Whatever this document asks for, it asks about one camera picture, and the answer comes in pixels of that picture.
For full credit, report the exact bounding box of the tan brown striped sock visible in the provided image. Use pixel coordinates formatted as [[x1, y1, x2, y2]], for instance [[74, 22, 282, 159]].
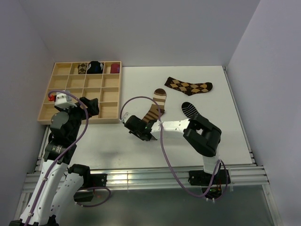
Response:
[[142, 89, 167, 123]]

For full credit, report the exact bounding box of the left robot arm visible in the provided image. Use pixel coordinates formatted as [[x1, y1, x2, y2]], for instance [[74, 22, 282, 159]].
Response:
[[10, 93, 99, 226]]

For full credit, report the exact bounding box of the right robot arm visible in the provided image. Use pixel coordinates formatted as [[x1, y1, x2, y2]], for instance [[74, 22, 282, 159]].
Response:
[[121, 113, 222, 184]]

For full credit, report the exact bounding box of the wooden compartment tray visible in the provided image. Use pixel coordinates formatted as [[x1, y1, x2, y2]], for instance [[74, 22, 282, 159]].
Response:
[[46, 61, 122, 124]]

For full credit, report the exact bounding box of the rolled black blue sock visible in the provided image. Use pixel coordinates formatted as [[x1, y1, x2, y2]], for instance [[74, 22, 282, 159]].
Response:
[[87, 61, 104, 74]]

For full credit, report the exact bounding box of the rolled argyle sock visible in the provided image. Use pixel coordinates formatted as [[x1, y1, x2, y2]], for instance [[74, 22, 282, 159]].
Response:
[[77, 63, 87, 74]]

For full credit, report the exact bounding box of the rolled red sock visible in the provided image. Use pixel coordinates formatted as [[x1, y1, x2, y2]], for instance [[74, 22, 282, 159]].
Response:
[[110, 63, 120, 74]]

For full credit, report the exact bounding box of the black white striped sock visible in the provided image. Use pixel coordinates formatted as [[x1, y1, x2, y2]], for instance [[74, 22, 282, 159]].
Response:
[[181, 102, 200, 118]]

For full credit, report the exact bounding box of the brown argyle sock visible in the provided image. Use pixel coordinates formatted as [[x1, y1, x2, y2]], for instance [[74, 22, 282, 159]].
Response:
[[164, 77, 213, 96]]

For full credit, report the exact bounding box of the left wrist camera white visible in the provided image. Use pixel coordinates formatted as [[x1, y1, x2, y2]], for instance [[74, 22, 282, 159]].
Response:
[[48, 90, 76, 109]]

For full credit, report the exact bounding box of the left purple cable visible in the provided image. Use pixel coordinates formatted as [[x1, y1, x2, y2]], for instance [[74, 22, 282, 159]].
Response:
[[23, 90, 111, 226]]

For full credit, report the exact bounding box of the purple cable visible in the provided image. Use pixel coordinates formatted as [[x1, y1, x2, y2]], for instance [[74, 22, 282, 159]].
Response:
[[120, 96, 228, 200], [23, 90, 111, 226]]

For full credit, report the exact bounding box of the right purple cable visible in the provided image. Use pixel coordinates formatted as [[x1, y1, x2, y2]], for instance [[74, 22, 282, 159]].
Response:
[[120, 96, 228, 200]]

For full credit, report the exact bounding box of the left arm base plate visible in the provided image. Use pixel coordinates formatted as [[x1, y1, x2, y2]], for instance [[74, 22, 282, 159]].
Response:
[[73, 173, 111, 207]]

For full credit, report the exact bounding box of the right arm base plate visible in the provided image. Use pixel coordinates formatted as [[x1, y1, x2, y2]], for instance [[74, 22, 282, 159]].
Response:
[[188, 168, 231, 200]]

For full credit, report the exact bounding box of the aluminium rail frame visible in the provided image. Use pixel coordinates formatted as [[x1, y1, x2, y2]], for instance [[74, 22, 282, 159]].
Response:
[[14, 65, 283, 226]]

